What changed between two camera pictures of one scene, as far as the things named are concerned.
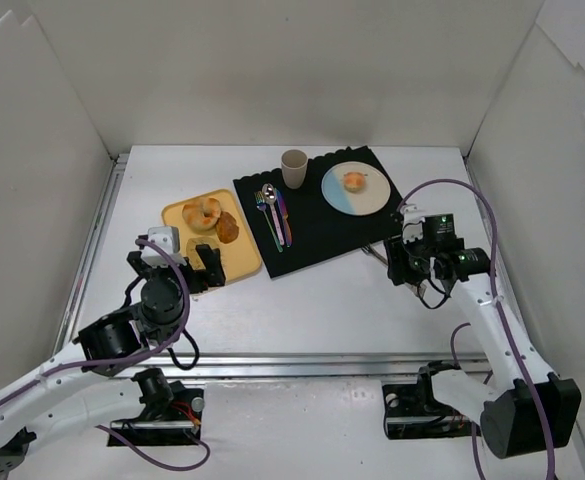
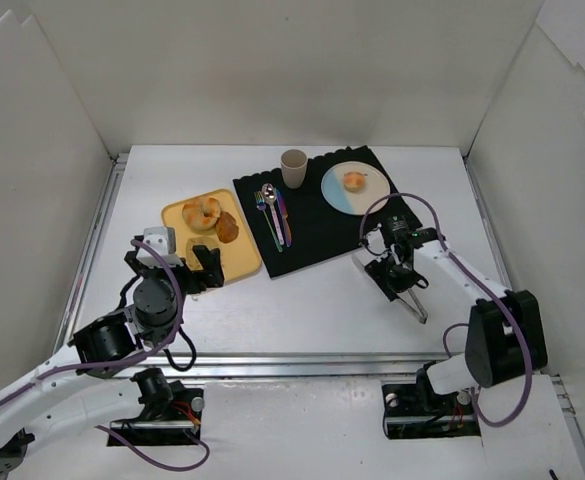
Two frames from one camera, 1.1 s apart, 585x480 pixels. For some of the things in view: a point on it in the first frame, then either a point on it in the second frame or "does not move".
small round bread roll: [354, 181] does not move
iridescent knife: [285, 220] does not move
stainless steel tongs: [419, 290] -> [421, 315]
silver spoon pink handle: [268, 195] does not move
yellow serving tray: [240, 256] does not move
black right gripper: [397, 260] -> [385, 277]
